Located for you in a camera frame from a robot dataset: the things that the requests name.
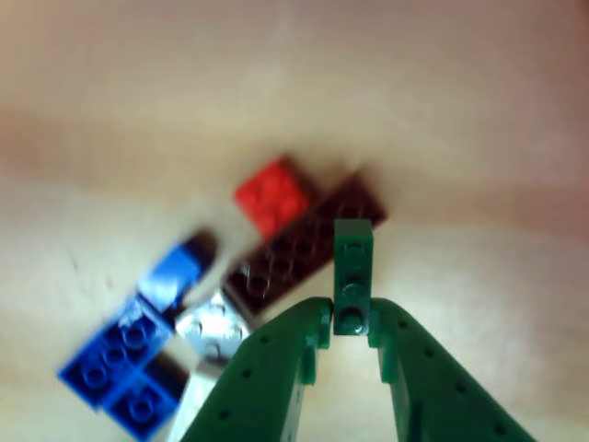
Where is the brown 2x6 lego brick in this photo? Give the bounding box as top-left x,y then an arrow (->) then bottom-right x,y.
222,172 -> 388,319

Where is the blue 2x2 lego brick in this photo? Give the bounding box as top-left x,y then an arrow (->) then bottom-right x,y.
103,363 -> 190,441
136,229 -> 221,314

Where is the green narrow lego brick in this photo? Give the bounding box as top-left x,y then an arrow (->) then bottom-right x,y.
331,218 -> 375,337

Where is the red 2x2 lego brick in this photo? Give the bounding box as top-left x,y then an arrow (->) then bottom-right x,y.
232,157 -> 318,240

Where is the white 2x6 lego brick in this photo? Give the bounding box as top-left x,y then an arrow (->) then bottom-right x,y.
165,363 -> 222,442

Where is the grey 2x4 lego brick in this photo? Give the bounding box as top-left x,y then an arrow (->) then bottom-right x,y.
173,289 -> 254,369

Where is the blue 2x4 lego brick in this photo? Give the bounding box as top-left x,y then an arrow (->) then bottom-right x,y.
57,298 -> 174,411

